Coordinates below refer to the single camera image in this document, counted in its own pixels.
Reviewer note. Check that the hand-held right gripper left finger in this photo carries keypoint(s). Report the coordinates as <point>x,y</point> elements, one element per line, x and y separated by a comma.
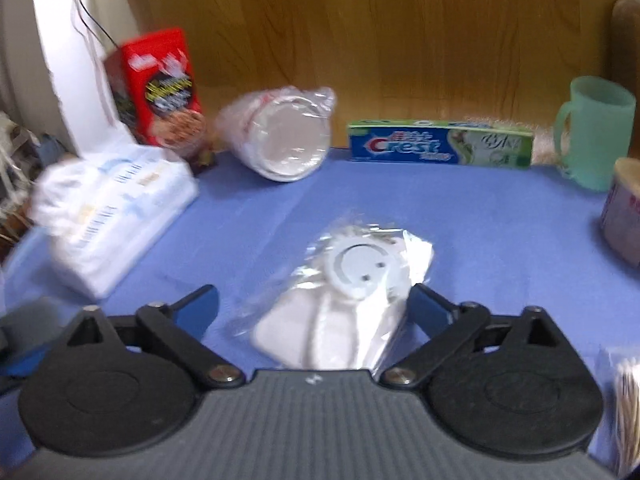
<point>200,306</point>

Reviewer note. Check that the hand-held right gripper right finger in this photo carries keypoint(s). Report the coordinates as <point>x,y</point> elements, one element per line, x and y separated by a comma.
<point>426,306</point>

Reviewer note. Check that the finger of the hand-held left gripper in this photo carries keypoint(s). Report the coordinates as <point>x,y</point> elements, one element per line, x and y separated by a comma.
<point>20,364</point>

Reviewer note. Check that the white face mask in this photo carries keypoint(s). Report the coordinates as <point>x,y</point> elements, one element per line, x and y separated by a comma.
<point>345,290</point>

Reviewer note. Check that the blue bed sheet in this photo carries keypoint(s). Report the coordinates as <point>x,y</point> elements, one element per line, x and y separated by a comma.
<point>500,240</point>

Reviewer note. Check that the white blue tissue pack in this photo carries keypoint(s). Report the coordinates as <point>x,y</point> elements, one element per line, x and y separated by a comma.
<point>115,210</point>

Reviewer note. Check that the blue green toothpaste box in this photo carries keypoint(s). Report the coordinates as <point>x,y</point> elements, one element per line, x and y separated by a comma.
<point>430,144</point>

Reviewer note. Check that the cluttered pale items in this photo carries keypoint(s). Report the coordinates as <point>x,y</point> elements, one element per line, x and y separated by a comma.
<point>17,180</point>

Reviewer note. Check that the bagged white paper plates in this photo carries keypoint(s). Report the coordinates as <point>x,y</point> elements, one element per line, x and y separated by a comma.
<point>285,135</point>

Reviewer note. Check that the pink container beige lid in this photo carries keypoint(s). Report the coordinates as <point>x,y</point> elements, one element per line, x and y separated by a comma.
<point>622,210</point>

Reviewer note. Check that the red snack box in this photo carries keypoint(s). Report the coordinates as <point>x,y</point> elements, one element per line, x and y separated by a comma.
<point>157,90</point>

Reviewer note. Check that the pack of cotton swabs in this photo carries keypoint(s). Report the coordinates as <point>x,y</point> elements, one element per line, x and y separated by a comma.
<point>625,410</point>

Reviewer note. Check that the green plastic cup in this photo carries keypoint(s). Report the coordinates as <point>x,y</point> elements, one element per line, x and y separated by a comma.
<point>597,135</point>

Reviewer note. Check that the wooden headboard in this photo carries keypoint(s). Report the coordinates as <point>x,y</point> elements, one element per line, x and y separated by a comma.
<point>380,35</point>

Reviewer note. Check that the wooden post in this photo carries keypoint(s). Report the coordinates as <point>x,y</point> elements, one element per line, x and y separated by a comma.
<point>625,45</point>

